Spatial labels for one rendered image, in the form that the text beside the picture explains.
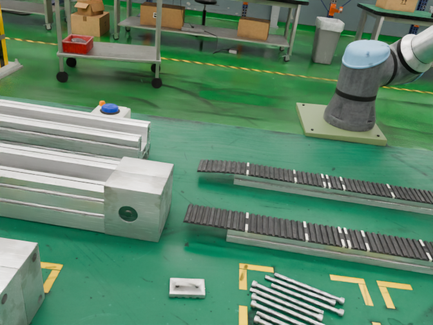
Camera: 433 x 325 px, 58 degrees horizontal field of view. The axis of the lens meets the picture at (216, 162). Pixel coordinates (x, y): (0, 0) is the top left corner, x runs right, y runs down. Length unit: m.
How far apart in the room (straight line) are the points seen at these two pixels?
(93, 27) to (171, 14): 1.05
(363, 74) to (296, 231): 0.60
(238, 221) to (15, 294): 0.35
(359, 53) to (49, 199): 0.85
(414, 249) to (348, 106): 0.56
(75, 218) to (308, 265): 0.39
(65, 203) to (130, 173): 0.11
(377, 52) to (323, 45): 4.53
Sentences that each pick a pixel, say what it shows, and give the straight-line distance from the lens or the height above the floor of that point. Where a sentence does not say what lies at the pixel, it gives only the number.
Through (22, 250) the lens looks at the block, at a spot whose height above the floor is 0.87.
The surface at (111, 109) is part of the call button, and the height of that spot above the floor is 0.85.
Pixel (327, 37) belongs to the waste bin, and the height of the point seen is 0.36.
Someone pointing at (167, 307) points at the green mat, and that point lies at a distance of 0.57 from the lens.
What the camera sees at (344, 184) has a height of 0.81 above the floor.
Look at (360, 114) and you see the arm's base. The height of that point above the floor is 0.85.
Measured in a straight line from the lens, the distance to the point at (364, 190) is 0.86.
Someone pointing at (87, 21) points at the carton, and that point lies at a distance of 5.77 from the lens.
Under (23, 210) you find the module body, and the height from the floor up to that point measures 0.80.
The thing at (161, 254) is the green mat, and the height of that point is 0.78.
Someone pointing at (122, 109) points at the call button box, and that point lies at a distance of 1.00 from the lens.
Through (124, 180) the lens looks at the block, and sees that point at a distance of 0.64.
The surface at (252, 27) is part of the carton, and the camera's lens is 5.53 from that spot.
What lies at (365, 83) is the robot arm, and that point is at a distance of 1.18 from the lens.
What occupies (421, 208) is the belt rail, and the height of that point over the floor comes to 0.79.
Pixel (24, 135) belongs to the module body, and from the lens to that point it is 0.89.
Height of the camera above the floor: 1.21
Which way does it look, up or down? 28 degrees down
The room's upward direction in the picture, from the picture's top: 7 degrees clockwise
